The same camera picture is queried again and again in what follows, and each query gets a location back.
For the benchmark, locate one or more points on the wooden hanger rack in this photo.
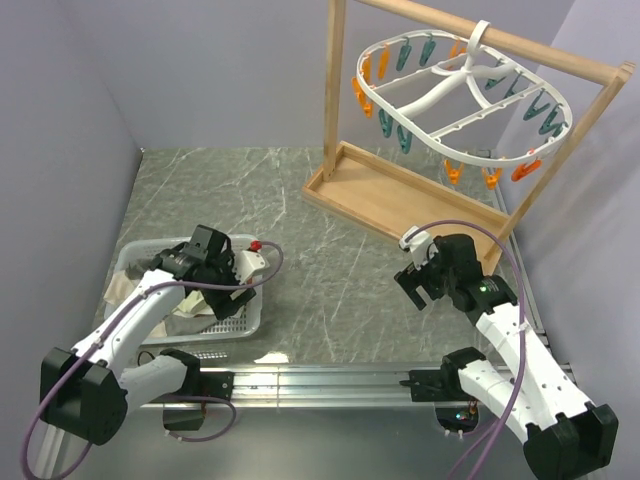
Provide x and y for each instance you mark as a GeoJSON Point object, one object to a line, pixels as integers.
{"type": "Point", "coordinates": [388, 199]}

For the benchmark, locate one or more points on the white oval clip hanger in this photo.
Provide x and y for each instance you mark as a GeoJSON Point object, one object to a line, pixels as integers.
{"type": "Point", "coordinates": [460, 97]}

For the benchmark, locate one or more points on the pale green underwear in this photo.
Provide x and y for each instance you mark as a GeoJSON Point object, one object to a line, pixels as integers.
{"type": "Point", "coordinates": [192, 306]}

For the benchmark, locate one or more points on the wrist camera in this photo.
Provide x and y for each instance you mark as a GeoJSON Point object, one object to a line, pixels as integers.
{"type": "Point", "coordinates": [250, 263]}
{"type": "Point", "coordinates": [419, 244]}

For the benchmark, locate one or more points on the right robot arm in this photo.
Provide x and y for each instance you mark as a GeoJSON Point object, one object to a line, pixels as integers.
{"type": "Point", "coordinates": [564, 435]}

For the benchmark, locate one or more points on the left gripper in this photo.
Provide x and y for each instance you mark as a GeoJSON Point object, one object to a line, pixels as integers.
{"type": "Point", "coordinates": [223, 304]}

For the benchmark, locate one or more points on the teal clothes peg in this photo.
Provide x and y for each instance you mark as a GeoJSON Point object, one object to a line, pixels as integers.
{"type": "Point", "coordinates": [405, 138]}
{"type": "Point", "coordinates": [386, 123]}
{"type": "Point", "coordinates": [536, 108]}
{"type": "Point", "coordinates": [550, 125]}

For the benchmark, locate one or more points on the grey cloth in basket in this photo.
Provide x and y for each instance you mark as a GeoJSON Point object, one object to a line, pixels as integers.
{"type": "Point", "coordinates": [173, 325]}

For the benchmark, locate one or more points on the beige cloth in basket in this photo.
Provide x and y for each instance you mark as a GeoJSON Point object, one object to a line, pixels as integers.
{"type": "Point", "coordinates": [120, 287]}

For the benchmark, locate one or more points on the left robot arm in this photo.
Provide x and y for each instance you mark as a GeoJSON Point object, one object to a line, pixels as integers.
{"type": "Point", "coordinates": [89, 389]}

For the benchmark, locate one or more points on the aluminium mounting rail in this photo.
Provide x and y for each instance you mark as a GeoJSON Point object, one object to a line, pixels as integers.
{"type": "Point", "coordinates": [346, 385]}

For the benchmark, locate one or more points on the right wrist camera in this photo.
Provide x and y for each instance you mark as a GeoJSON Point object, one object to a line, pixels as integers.
{"type": "Point", "coordinates": [419, 244]}

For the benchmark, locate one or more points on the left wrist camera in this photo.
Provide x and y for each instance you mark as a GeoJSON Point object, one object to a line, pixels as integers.
{"type": "Point", "coordinates": [250, 263]}

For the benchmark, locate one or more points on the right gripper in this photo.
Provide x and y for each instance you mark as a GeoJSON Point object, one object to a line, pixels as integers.
{"type": "Point", "coordinates": [409, 282]}

